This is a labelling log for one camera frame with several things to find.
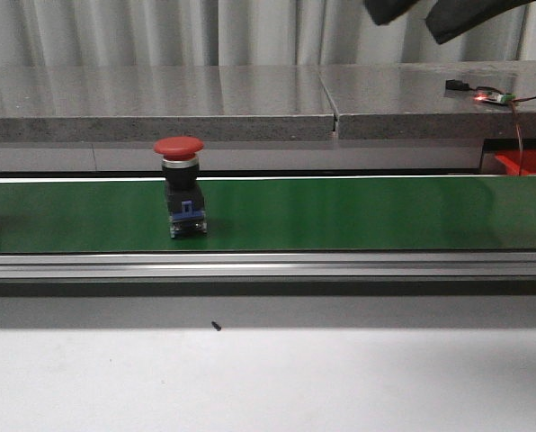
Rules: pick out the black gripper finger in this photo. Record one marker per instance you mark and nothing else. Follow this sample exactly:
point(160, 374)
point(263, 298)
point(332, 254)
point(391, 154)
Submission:
point(383, 12)
point(449, 19)

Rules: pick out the red push button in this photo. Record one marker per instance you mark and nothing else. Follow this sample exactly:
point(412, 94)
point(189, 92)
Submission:
point(184, 198)

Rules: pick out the black connector plug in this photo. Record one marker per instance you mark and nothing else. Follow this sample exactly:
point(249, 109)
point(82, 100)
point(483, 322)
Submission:
point(457, 85)

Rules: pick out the small green circuit board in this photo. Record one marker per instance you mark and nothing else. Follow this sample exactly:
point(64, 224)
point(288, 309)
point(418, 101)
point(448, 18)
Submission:
point(491, 97)

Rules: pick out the red plastic bin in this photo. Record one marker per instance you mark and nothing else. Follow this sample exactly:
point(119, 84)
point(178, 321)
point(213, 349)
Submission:
point(516, 166)

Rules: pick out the grey stone countertop left slab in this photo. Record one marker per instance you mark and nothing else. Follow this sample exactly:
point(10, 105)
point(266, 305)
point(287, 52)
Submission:
point(133, 103)

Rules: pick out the green conveyor belt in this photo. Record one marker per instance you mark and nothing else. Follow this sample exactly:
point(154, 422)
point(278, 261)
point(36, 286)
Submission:
point(372, 213)

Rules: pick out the grey pleated curtain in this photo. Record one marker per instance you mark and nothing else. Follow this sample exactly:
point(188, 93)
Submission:
point(229, 33)

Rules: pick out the aluminium conveyor frame rail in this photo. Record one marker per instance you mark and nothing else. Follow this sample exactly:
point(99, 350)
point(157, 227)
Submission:
point(248, 266)

